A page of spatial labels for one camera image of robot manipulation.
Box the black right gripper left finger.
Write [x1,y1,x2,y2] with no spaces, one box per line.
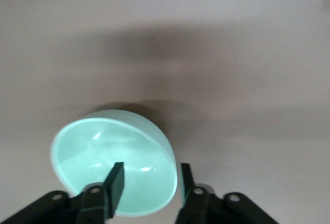
[0,161,125,224]

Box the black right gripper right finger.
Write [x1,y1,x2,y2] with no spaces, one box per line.
[175,162,281,224]

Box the pale green bowl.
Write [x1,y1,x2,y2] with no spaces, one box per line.
[50,109,179,217]

